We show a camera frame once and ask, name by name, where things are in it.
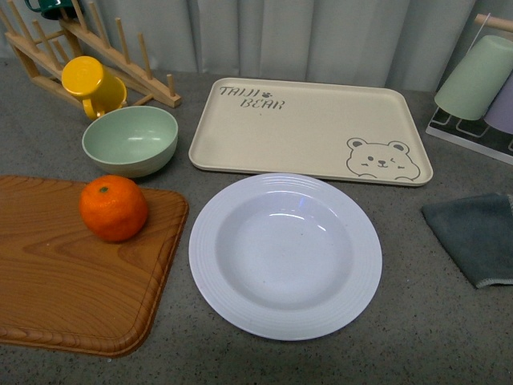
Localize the white ridged plate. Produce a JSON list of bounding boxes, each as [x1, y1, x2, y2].
[[188, 173, 382, 341]]

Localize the orange fruit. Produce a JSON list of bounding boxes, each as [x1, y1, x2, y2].
[[79, 175, 148, 242]]

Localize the beige bear tray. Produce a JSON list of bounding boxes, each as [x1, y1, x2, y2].
[[189, 78, 433, 186]]

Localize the light green bowl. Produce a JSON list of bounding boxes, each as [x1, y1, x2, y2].
[[82, 106, 179, 178]]

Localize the yellow mug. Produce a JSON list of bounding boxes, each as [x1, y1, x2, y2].
[[62, 55, 127, 120]]

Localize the wooden cutting board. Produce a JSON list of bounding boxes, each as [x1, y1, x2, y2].
[[1, 175, 188, 358]]

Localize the grey folded cloth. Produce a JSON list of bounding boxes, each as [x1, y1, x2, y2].
[[422, 193, 512, 289]]

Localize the white cup rack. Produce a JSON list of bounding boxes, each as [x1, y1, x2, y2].
[[426, 35, 512, 164]]

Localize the light green cup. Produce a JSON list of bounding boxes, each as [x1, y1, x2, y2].
[[434, 35, 512, 120]]

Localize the wooden dish rack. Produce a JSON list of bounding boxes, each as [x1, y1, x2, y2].
[[1, 1, 182, 108]]

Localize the purple cup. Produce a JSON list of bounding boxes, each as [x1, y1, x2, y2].
[[484, 75, 513, 134]]

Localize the dark green mug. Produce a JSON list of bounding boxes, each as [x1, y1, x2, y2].
[[24, 0, 78, 20]]

